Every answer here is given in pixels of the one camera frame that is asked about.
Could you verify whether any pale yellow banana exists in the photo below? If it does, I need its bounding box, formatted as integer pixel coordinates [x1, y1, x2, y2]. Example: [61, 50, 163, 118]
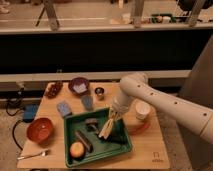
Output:
[99, 118, 115, 139]

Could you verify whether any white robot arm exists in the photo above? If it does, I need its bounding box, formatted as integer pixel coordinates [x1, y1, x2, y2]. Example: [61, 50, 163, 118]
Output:
[112, 72, 213, 144]

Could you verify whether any green plastic tray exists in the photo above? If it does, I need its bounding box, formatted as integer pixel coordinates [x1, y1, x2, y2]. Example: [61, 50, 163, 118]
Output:
[64, 108, 132, 168]

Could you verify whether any white paper cup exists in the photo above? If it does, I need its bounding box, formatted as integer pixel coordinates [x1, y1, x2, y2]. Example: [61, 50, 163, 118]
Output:
[135, 101, 151, 120]

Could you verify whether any orange carrot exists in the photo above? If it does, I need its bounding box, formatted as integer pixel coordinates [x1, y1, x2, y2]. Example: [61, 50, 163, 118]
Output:
[129, 122, 150, 135]

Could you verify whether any small gray-blue card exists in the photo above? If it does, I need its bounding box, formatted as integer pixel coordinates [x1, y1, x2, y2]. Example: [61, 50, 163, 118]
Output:
[81, 95, 93, 111]

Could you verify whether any dark brown bar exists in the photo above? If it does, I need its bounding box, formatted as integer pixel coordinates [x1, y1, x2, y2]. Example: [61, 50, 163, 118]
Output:
[75, 130, 93, 153]

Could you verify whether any purple bowl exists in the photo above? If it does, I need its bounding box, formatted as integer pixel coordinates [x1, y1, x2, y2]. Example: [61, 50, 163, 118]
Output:
[68, 77, 90, 96]

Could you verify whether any blue sponge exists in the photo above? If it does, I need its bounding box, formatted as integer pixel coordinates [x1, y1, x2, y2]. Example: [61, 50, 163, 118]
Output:
[57, 101, 72, 117]

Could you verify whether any red-yellow apple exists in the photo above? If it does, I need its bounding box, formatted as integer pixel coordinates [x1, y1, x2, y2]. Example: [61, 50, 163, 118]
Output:
[70, 141, 85, 158]

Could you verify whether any bunch of red grapes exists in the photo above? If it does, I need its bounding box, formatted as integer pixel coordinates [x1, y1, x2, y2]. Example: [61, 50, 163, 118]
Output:
[45, 81, 63, 99]

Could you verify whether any orange-red bowl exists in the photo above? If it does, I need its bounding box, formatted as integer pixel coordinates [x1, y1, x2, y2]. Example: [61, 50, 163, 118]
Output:
[27, 118, 54, 144]

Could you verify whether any metal fork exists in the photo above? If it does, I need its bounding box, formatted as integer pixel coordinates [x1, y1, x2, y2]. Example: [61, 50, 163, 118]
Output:
[17, 150, 50, 160]

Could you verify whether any blue box on floor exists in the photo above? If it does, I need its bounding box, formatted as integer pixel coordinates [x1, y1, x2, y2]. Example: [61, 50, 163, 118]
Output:
[23, 104, 38, 123]

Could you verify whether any green crate in background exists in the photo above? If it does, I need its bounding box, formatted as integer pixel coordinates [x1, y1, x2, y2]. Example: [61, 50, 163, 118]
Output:
[151, 13, 176, 23]

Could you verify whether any black cable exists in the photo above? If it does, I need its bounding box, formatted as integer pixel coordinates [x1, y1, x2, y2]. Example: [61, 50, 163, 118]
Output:
[5, 87, 26, 151]

